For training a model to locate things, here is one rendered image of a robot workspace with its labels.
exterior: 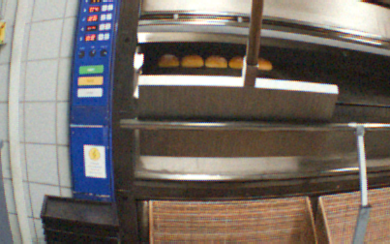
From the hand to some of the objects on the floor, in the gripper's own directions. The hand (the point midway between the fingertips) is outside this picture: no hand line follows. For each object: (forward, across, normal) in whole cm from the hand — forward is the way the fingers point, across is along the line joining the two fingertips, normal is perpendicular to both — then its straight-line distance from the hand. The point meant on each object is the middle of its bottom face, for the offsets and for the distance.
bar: (+34, +100, -182) cm, 211 cm away
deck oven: (+55, +5, -292) cm, 297 cm away
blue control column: (-42, +7, -292) cm, 295 cm away
